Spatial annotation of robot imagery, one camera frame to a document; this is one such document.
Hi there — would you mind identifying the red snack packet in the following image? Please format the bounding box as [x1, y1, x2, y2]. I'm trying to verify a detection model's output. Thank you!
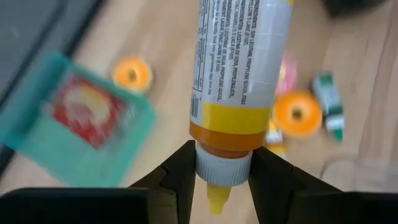
[51, 76, 128, 150]

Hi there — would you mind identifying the green food colour bottle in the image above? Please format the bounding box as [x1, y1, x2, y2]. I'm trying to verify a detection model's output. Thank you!
[312, 71, 346, 142]

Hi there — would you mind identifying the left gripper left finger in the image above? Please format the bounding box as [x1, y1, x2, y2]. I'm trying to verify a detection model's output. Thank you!
[129, 139, 197, 224]

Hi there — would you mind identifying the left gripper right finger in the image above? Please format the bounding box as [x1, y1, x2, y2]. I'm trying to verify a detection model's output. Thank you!
[248, 146, 343, 224]

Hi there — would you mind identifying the large orange toy donut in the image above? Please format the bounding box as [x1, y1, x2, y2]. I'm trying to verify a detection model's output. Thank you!
[273, 90, 323, 139]

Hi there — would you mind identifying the teal plastic tray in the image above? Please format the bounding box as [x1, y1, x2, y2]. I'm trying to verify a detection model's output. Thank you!
[0, 51, 158, 189]

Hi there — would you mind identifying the pink frosted toy donut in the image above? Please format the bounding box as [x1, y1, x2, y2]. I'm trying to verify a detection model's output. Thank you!
[275, 52, 299, 97]

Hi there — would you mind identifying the small orange toy donut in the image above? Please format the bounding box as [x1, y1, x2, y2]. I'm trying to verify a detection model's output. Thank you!
[112, 57, 154, 93]

